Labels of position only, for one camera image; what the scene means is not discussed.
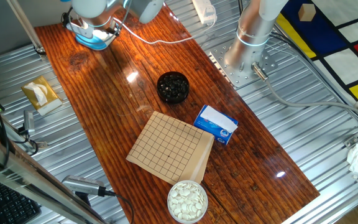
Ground silver ribbed camera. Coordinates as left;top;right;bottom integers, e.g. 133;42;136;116
61;174;107;197

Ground black keyboard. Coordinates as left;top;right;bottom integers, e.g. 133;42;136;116
0;177;42;224

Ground small wooden cube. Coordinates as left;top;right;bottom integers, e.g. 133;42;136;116
298;3;317;22

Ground tan go board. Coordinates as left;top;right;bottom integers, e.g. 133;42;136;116
126;111;216;186

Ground black camera cable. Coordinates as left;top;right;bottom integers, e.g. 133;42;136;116
98;186;135;224

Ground yellow tissue pack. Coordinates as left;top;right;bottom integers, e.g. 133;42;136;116
21;75;64;117

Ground black bowl of black stones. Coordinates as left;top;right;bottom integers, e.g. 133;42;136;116
156;71;190;105

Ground small grey camera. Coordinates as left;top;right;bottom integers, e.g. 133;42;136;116
22;110;36;136

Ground slim aluminium post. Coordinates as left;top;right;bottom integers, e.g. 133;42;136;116
6;0;48;58

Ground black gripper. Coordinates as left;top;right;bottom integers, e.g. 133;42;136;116
106;21;122;38

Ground blue tissue pack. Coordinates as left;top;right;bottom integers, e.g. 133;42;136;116
193;105;239;146

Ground colourful block pattern cloth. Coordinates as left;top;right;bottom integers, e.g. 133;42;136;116
275;0;358;103

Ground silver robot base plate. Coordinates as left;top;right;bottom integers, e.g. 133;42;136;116
208;39;278;88

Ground blue and white desk lamp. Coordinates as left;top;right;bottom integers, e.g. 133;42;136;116
60;0;117;51

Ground wide aluminium frame beam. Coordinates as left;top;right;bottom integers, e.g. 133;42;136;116
0;127;108;224

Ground white power strip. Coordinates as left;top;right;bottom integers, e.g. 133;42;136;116
191;0;218;26

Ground thick grey robot hose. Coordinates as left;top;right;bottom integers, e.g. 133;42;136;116
250;61;358;124

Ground white bowl of white stones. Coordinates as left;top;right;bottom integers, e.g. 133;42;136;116
167;180;209;224

